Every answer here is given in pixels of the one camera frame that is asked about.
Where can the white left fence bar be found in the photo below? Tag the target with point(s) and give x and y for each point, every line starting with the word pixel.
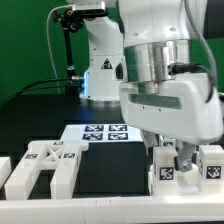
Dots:
pixel 5 170

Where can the white front fence bar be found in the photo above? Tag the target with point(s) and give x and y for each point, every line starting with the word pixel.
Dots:
pixel 115 210

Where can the white marker base plate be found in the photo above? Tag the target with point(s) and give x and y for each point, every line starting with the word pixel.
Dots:
pixel 102 133

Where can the white tagged cube left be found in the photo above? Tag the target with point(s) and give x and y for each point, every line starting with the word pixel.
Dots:
pixel 166 141

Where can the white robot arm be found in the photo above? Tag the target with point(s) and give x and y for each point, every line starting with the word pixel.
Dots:
pixel 139 59

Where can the white chair back frame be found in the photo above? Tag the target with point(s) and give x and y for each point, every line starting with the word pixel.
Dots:
pixel 63 157

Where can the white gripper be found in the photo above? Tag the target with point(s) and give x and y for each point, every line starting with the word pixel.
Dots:
pixel 179 110

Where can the white fence bar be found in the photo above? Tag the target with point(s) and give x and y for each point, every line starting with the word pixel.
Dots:
pixel 5 170
pixel 115 210

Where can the white chair seat part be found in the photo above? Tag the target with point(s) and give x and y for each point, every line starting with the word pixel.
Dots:
pixel 187 182

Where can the black camera stand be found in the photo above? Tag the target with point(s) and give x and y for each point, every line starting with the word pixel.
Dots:
pixel 70 24

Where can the grey mounted camera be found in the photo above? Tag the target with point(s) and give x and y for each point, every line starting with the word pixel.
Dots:
pixel 90 9

